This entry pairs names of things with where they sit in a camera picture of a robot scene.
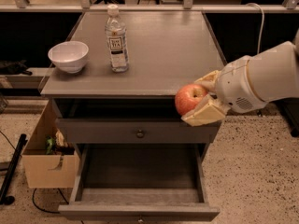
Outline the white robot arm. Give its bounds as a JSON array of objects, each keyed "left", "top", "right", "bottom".
[{"left": 175, "top": 41, "right": 299, "bottom": 126}]

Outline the white bowl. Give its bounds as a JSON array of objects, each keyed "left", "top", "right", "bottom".
[{"left": 48, "top": 41, "right": 89, "bottom": 74}]

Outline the white cable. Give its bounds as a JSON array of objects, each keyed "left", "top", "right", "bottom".
[{"left": 246, "top": 2, "right": 265, "bottom": 56}]

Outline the black pole stand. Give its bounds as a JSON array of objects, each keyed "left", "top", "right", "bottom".
[{"left": 0, "top": 133, "right": 26, "bottom": 205}]

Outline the grey open middle drawer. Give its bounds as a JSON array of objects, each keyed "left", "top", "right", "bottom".
[{"left": 59, "top": 144, "right": 220, "bottom": 223}]

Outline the grey top drawer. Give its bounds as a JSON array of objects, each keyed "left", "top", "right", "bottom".
[{"left": 56, "top": 119, "right": 221, "bottom": 144}]

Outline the red apple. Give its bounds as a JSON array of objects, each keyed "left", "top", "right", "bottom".
[{"left": 175, "top": 84, "right": 207, "bottom": 116}]

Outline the cardboard box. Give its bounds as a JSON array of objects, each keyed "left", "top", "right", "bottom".
[{"left": 22, "top": 102, "right": 79, "bottom": 189}]

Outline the clear plastic water bottle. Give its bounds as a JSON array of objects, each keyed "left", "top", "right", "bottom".
[{"left": 105, "top": 4, "right": 129, "bottom": 73}]

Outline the green item in box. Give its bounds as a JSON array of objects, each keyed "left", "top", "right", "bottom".
[{"left": 46, "top": 136, "right": 55, "bottom": 155}]

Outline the black object on ledge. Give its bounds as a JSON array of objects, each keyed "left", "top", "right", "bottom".
[{"left": 0, "top": 60, "right": 32, "bottom": 76}]

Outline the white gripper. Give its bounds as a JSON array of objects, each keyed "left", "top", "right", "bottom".
[{"left": 181, "top": 56, "right": 267, "bottom": 126}]

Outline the grey wooden drawer cabinet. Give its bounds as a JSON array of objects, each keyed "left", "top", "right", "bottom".
[{"left": 40, "top": 10, "right": 237, "bottom": 161}]

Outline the black floor cable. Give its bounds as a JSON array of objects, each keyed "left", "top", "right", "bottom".
[{"left": 32, "top": 188, "right": 70, "bottom": 215}]

